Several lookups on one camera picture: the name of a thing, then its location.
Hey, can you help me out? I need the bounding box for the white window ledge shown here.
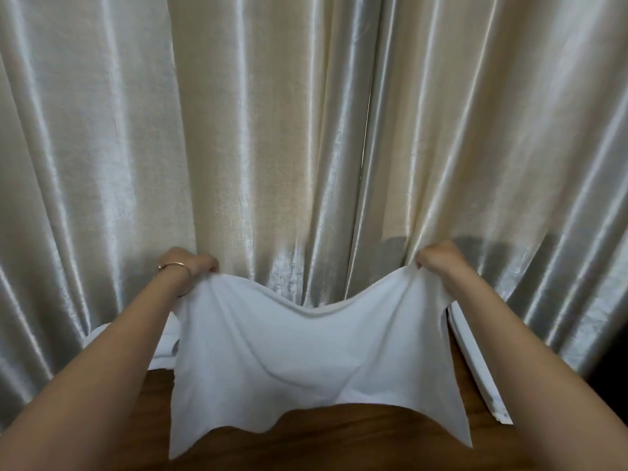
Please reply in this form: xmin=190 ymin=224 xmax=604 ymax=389
xmin=448 ymin=305 xmax=514 ymax=426

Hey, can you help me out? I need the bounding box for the thin metal bracelet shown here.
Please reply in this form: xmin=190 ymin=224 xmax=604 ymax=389
xmin=153 ymin=262 xmax=196 ymax=298

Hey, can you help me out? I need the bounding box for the shiny cream curtain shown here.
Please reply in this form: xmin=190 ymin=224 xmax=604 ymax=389
xmin=0 ymin=0 xmax=384 ymax=433
xmin=345 ymin=0 xmax=628 ymax=389

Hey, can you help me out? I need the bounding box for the person's right hand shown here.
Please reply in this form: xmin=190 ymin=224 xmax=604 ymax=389
xmin=415 ymin=240 xmax=469 ymax=286

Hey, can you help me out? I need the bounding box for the person's left hand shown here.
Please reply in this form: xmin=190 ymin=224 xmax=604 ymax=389
xmin=163 ymin=246 xmax=219 ymax=285

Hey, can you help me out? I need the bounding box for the person's right forearm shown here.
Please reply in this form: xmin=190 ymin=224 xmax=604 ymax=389
xmin=442 ymin=264 xmax=628 ymax=471

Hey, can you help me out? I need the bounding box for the pile of white cloth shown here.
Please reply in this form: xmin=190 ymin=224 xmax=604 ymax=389
xmin=81 ymin=313 xmax=183 ymax=372

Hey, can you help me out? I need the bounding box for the person's left forearm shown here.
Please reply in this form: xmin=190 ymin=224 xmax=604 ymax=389
xmin=0 ymin=270 xmax=195 ymax=471

